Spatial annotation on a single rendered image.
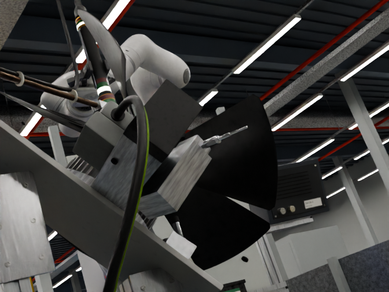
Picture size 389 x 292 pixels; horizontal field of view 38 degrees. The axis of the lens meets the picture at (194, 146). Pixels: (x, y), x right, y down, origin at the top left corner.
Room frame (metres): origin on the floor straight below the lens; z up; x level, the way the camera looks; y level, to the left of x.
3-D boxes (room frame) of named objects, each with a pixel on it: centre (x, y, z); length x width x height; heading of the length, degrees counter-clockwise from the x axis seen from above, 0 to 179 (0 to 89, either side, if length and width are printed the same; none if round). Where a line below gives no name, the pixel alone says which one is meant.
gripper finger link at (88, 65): (1.30, 0.21, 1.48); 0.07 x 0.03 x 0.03; 30
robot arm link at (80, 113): (1.46, 0.26, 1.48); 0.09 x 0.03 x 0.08; 120
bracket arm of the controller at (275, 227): (1.94, -0.19, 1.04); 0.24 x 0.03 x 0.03; 120
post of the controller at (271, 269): (1.89, -0.11, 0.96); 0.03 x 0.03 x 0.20; 30
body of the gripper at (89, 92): (1.40, 0.23, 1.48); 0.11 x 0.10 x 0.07; 30
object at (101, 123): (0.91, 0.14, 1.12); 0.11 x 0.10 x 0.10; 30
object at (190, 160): (0.98, 0.06, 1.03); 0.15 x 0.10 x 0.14; 120
